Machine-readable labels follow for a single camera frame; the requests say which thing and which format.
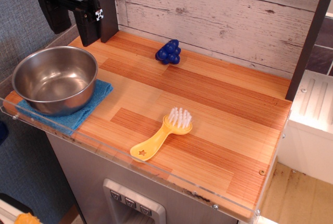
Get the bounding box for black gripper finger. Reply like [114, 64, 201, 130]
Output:
[38, 0, 71, 34]
[73, 3, 102, 47]

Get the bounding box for blue toy grapes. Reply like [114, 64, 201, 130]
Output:
[155, 39, 182, 65]

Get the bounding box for yellow brush with white bristles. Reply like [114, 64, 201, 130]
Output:
[130, 107, 193, 161]

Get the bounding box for stainless steel bowl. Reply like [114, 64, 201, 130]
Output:
[12, 46, 98, 116]

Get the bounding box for blue folded cloth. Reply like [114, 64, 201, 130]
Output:
[16, 79, 113, 135]

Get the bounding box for grey dispenser panel with buttons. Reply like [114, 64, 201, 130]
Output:
[103, 178, 167, 223]

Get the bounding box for yellow object bottom left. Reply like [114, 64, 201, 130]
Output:
[14, 213, 41, 224]

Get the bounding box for dark vertical post left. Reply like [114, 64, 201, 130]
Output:
[99, 0, 119, 43]

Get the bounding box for dark vertical post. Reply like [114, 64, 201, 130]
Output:
[285, 0, 331, 101]
[99, 0, 119, 43]

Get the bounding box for dark vertical post right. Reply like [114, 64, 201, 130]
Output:
[285, 0, 331, 101]

